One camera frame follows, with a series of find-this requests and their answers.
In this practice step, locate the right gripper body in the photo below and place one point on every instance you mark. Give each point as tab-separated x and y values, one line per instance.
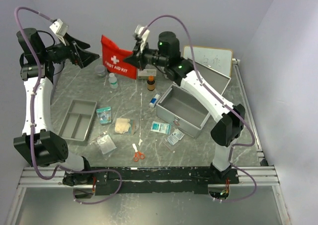
146	57

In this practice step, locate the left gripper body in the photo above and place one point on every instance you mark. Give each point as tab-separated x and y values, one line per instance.
70	51

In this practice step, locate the red first aid kit pouch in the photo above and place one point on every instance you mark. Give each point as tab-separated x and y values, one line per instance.
113	59

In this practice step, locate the teal bandage packet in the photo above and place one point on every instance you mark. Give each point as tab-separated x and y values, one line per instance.
104	115

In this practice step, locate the orange handled scissors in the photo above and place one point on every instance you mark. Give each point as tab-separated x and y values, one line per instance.
138	155

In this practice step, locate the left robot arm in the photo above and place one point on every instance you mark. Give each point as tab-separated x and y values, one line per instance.
38	144

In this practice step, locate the white red medicine box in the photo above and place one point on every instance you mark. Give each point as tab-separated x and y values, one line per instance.
146	73

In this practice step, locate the brown medicine bottle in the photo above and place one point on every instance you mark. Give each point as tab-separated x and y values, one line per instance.
151	83

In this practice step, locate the clear lidded plastic cup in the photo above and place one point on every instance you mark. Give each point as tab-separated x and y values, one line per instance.
100	70

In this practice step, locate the white blue tube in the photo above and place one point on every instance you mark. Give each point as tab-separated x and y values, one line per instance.
154	100

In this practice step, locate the grey plastic divided tray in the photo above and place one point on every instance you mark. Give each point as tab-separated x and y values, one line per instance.
77	120

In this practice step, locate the grey metal case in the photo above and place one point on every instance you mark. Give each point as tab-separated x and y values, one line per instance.
183	110

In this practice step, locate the teal white wipes packet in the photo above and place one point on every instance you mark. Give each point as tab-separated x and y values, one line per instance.
163	128

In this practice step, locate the small whiteboard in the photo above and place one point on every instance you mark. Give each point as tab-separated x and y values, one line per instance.
216	59

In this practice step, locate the clear bag of gauze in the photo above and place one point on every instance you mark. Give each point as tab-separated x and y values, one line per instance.
105	143

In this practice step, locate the blue white sachet packet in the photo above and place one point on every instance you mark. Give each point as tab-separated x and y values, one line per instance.
175	137

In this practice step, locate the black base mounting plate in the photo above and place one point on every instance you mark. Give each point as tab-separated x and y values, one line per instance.
74	179

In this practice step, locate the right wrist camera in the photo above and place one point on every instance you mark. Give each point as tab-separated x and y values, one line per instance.
141	34

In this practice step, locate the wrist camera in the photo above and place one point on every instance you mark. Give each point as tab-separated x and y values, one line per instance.
59	28
141	34

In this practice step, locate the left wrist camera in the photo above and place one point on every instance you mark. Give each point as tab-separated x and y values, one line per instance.
59	28

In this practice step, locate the aluminium frame rail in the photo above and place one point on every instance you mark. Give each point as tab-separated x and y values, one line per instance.
262	175

